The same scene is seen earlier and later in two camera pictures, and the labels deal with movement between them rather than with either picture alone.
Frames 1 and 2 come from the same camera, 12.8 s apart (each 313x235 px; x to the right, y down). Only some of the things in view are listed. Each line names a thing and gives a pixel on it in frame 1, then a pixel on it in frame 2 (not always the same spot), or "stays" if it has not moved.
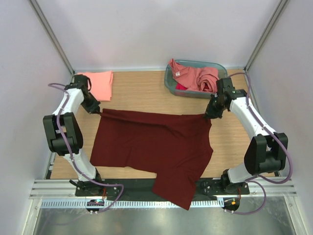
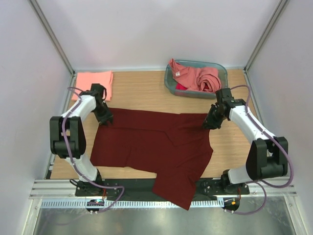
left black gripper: x=95 y=108 → x=108 y=116
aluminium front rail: x=258 y=189 stays
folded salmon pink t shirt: x=101 y=84 stays
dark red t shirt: x=178 y=147 stays
